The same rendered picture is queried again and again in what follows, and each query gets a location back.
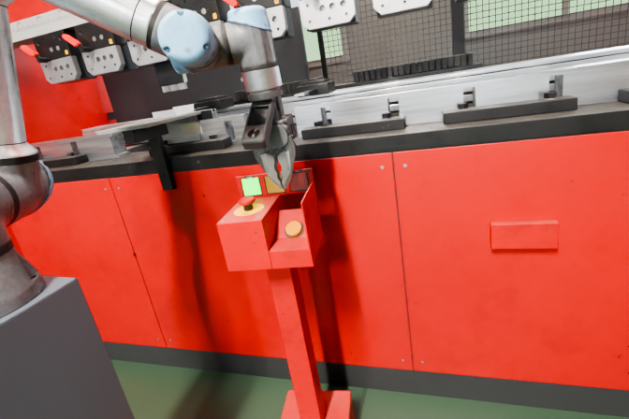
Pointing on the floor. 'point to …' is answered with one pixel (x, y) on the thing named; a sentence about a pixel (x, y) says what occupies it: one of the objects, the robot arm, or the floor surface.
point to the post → (456, 16)
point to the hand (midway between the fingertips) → (282, 184)
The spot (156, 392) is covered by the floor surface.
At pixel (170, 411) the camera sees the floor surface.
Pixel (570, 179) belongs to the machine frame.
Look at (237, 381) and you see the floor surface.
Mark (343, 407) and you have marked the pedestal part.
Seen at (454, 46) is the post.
